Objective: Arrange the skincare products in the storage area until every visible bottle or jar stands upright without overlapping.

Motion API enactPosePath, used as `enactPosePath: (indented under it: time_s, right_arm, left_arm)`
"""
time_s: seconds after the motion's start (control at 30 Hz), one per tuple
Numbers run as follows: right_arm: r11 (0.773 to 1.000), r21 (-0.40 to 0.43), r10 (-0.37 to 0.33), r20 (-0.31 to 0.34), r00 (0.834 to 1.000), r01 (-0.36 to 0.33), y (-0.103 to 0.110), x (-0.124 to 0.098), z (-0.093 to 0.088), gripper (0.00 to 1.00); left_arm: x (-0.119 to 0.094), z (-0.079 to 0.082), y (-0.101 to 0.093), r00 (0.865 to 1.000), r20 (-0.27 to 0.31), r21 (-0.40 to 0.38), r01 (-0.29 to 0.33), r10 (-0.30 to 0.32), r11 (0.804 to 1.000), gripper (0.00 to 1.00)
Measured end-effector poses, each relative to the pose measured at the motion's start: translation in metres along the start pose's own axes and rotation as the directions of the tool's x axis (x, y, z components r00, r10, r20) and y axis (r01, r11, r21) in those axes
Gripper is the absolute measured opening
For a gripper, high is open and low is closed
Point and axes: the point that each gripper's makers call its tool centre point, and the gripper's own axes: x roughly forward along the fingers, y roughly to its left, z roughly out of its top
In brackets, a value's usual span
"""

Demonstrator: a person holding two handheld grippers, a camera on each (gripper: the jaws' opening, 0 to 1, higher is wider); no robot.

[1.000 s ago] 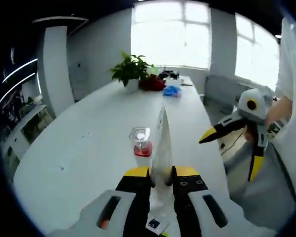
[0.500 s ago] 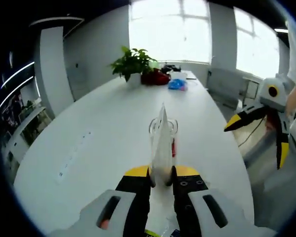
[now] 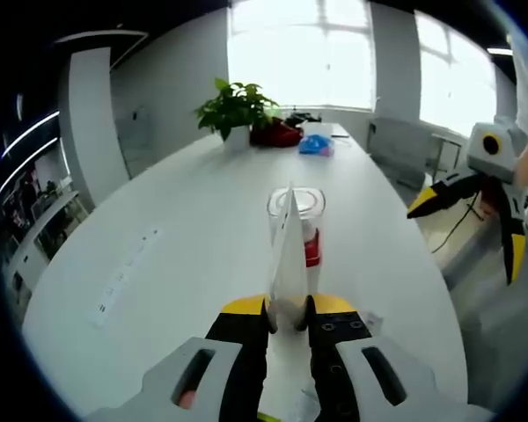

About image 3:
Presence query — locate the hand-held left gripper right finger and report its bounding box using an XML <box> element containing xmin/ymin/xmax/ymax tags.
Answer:
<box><xmin>305</xmin><ymin>293</ymin><xmax>496</xmax><ymax>422</ymax></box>

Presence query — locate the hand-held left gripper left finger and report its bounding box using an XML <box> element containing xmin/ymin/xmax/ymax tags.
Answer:
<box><xmin>85</xmin><ymin>293</ymin><xmax>275</xmax><ymax>422</ymax></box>

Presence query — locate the white skincare tube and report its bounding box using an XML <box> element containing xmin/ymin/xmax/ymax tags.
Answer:
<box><xmin>267</xmin><ymin>181</ymin><xmax>312</xmax><ymax>331</ymax></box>

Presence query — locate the red-collar skincare pump bottle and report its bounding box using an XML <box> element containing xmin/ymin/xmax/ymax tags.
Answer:
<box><xmin>266</xmin><ymin>186</ymin><xmax>327</xmax><ymax>294</ymax></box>

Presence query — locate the grey chair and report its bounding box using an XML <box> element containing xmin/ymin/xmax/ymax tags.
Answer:
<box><xmin>368</xmin><ymin>116</ymin><xmax>428</xmax><ymax>188</ymax></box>

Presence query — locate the blue plastic bag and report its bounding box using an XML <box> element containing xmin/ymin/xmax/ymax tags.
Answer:
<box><xmin>297</xmin><ymin>133</ymin><xmax>337</xmax><ymax>157</ymax></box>

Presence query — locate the white table socket panel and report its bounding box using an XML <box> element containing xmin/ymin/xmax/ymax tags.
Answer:
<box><xmin>87</xmin><ymin>226</ymin><xmax>164</xmax><ymax>330</ymax></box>

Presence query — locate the black tangled device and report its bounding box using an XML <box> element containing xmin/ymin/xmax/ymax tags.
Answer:
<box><xmin>283</xmin><ymin>112</ymin><xmax>325</xmax><ymax>127</ymax></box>

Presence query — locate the red flower pot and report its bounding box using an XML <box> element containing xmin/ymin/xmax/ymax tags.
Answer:
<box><xmin>249</xmin><ymin>118</ymin><xmax>304</xmax><ymax>149</ymax></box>

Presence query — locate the white plant pot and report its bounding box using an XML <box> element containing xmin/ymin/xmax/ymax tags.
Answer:
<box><xmin>224</xmin><ymin>125</ymin><xmax>252</xmax><ymax>151</ymax></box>

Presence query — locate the green potted plant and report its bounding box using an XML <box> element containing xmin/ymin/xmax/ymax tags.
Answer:
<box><xmin>195</xmin><ymin>77</ymin><xmax>281</xmax><ymax>142</ymax></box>

